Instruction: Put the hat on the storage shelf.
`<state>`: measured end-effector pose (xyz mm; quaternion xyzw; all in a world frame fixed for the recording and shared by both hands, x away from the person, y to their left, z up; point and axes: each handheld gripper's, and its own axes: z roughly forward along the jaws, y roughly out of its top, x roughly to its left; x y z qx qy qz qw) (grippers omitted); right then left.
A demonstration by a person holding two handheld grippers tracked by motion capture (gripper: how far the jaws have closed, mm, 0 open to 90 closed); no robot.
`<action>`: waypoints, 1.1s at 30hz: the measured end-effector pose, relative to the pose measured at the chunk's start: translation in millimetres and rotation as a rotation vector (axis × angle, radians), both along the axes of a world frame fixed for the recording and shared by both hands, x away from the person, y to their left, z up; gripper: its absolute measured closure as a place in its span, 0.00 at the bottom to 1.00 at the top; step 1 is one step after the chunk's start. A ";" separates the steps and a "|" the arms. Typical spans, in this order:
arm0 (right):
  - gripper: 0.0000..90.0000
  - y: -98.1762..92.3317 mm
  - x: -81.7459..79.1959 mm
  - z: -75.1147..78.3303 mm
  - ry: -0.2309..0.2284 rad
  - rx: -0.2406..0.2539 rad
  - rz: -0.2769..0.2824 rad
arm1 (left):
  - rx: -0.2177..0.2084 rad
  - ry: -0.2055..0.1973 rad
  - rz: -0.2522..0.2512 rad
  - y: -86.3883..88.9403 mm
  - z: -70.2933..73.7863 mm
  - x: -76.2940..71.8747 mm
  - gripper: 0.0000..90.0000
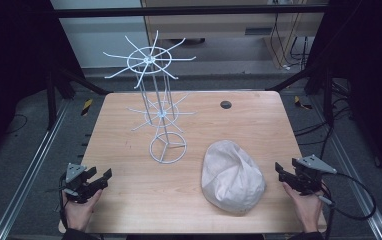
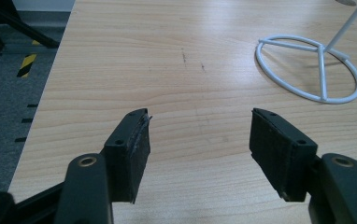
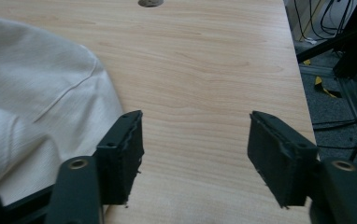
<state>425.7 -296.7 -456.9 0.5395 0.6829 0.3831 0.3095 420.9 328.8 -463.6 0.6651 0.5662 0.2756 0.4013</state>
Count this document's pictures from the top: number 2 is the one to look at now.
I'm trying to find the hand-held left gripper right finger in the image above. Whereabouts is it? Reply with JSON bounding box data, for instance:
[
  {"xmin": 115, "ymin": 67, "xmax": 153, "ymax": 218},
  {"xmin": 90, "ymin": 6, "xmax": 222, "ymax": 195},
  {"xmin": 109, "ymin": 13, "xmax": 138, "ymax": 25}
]
[{"xmin": 249, "ymin": 107, "xmax": 357, "ymax": 224}]

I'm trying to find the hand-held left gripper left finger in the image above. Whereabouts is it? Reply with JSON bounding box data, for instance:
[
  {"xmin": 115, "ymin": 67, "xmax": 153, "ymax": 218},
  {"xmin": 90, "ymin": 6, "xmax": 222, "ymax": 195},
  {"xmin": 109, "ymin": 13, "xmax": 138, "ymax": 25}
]
[{"xmin": 54, "ymin": 107, "xmax": 153, "ymax": 224}]

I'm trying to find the yellow black hazard tape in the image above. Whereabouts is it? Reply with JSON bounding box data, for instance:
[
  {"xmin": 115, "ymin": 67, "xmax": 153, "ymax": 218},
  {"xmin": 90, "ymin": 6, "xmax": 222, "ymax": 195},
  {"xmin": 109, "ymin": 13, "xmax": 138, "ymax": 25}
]
[{"xmin": 16, "ymin": 39, "xmax": 41, "ymax": 78}]

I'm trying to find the black metal stand leg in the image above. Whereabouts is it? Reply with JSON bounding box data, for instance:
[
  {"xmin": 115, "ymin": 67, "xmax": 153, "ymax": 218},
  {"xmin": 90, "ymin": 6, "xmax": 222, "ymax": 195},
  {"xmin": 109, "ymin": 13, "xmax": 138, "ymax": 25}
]
[{"xmin": 0, "ymin": 0, "xmax": 61, "ymax": 54}]

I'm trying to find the white wire stand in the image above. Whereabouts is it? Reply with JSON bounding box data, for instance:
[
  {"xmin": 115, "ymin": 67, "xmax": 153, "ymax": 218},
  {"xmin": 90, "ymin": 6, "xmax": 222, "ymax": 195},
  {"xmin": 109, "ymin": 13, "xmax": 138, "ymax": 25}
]
[{"xmin": 254, "ymin": 0, "xmax": 357, "ymax": 105}]

